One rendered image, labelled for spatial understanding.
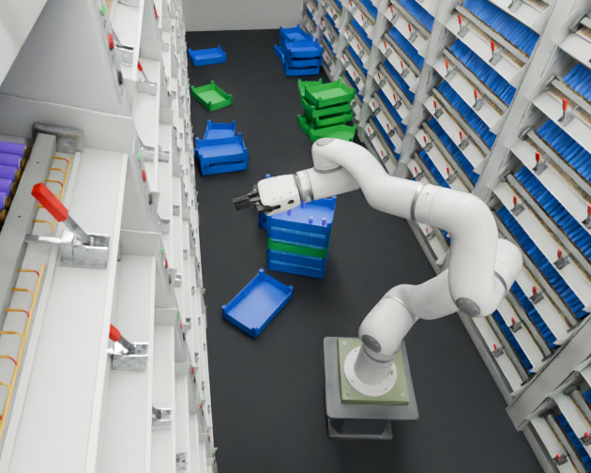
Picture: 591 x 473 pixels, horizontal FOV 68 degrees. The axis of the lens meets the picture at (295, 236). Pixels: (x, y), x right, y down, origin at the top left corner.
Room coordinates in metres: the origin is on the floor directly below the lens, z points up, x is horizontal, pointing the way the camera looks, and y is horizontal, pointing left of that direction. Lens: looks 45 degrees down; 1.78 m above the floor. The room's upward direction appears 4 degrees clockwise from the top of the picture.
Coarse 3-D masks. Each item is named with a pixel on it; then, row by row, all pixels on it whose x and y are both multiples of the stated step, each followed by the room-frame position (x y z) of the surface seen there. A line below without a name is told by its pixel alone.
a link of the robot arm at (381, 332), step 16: (384, 304) 0.79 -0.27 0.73; (400, 304) 0.78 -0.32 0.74; (368, 320) 0.74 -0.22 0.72; (384, 320) 0.73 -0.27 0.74; (400, 320) 0.73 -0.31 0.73; (368, 336) 0.69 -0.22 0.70; (384, 336) 0.68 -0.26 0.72; (400, 336) 0.70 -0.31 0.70; (368, 352) 0.75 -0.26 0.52; (384, 352) 0.67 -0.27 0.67
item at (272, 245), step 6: (330, 234) 1.59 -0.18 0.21; (270, 240) 1.51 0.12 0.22; (270, 246) 1.51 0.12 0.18; (276, 246) 1.51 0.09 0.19; (282, 246) 1.50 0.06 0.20; (288, 246) 1.50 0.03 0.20; (294, 246) 1.49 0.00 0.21; (300, 246) 1.49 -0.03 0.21; (294, 252) 1.49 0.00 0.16; (300, 252) 1.49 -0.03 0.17; (306, 252) 1.48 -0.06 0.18; (312, 252) 1.48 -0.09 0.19; (318, 252) 1.48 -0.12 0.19; (324, 252) 1.47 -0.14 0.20
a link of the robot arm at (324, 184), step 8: (312, 168) 0.94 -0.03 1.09; (336, 168) 0.91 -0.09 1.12; (344, 168) 0.93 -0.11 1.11; (312, 176) 0.91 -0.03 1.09; (320, 176) 0.90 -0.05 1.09; (328, 176) 0.90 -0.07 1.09; (336, 176) 0.90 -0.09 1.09; (344, 176) 0.91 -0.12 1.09; (352, 176) 0.91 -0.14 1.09; (312, 184) 0.89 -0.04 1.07; (320, 184) 0.89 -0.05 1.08; (328, 184) 0.90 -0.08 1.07; (336, 184) 0.90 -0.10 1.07; (344, 184) 0.90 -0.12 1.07; (352, 184) 0.91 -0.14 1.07; (312, 192) 0.88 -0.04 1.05; (320, 192) 0.89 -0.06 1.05; (328, 192) 0.89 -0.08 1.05; (336, 192) 0.90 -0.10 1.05
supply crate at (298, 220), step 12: (312, 204) 1.68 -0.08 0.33; (324, 204) 1.67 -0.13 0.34; (276, 216) 1.58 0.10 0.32; (288, 216) 1.58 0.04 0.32; (300, 216) 1.59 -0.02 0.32; (312, 216) 1.59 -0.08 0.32; (324, 216) 1.60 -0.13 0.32; (288, 228) 1.50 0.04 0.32; (300, 228) 1.49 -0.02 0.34; (312, 228) 1.48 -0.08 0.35; (324, 228) 1.47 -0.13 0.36
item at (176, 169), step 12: (180, 168) 1.13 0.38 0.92; (180, 180) 1.11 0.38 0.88; (180, 192) 1.05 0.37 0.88; (180, 204) 1.00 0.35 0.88; (180, 216) 0.94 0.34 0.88; (180, 228) 0.89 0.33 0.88; (180, 240) 0.85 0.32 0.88; (180, 252) 0.80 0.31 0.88; (180, 264) 0.76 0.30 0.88; (180, 288) 0.68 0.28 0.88; (180, 300) 0.64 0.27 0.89; (180, 312) 0.61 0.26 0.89
